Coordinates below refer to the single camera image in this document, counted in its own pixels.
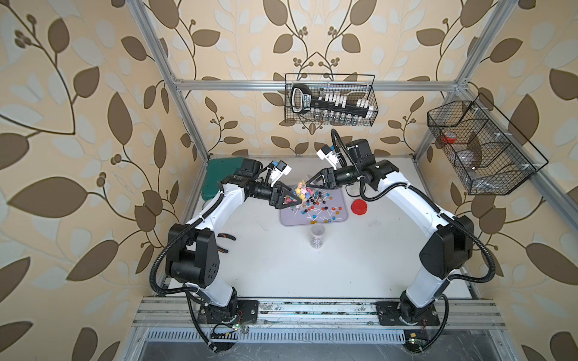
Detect black socket set rail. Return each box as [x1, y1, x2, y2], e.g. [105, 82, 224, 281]
[289, 84, 378, 118]

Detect black wire basket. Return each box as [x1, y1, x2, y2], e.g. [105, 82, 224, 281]
[284, 73, 379, 127]
[427, 93, 549, 196]

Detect red item in basket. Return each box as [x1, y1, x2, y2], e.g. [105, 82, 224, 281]
[440, 131, 458, 144]

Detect lilac plastic tray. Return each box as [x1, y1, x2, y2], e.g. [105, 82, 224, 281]
[279, 181, 349, 226]

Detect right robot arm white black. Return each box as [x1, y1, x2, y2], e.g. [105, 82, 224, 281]
[306, 160, 497, 325]

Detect clear candy jar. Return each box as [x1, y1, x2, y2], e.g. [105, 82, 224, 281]
[353, 194, 367, 202]

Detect green plastic tool case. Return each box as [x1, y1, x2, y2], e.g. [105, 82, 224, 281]
[201, 157, 244, 201]

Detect orange black pliers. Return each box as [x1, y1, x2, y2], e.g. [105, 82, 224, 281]
[217, 233, 237, 254]

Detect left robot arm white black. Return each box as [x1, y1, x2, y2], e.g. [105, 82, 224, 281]
[149, 175, 302, 321]

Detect pile of lollipops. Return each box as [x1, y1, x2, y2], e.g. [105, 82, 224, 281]
[293, 189, 344, 224]

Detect black wire basket centre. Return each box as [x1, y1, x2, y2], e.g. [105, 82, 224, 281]
[284, 73, 379, 127]

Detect clear jar dark beads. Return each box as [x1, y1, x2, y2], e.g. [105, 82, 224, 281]
[310, 224, 326, 249]

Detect red jar lid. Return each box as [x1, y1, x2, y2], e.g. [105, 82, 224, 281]
[351, 199, 368, 215]

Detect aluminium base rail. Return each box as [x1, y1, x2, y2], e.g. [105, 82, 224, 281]
[132, 297, 507, 330]

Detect clear jar colourful candies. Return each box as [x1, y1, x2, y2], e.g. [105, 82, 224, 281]
[292, 181, 315, 203]

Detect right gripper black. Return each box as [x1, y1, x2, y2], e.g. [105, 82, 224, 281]
[306, 165, 361, 190]

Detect black wire basket right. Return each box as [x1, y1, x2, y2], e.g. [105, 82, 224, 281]
[427, 93, 549, 196]

